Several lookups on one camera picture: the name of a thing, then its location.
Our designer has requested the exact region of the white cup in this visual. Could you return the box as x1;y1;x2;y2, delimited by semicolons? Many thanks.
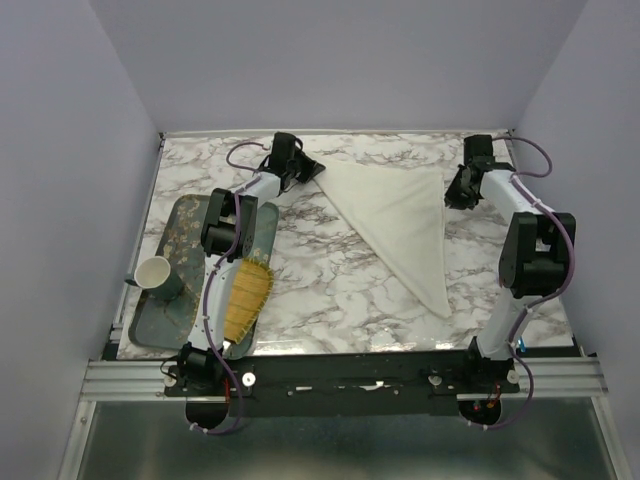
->
124;256;184;301

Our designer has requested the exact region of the cream cloth napkin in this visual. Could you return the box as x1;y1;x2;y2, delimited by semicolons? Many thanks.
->
315;159;452;318

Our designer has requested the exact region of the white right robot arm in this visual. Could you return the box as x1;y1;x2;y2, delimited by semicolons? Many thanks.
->
444;134;576;392

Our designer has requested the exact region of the yellow bamboo mat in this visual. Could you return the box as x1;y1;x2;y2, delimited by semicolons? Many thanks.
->
224;259;274;344

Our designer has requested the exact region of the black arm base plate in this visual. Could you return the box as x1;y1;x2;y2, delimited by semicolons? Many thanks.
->
165;350;519;418

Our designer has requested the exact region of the green floral metal tray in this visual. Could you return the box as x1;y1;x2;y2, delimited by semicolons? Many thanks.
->
128;193;279;360

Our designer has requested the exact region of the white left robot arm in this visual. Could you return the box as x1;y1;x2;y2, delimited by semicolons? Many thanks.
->
177;132;325;395

